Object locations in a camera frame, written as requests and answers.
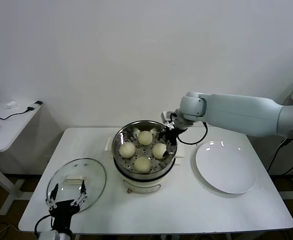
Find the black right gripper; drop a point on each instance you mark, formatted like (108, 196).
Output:
(171, 136)

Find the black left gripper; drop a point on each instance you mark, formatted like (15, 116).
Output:
(62, 213)

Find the white steamed baozi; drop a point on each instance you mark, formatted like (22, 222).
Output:
(142, 164)
(145, 137)
(158, 150)
(127, 150)

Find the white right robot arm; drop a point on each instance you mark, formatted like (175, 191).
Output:
(236, 110)

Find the cream electric cooker base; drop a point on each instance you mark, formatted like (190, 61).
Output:
(141, 186)

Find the white ceramic plate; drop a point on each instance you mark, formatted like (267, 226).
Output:
(224, 167)

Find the white side desk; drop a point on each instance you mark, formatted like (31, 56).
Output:
(11, 130)

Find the small white crumpled tissue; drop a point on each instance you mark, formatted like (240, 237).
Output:
(11, 105)

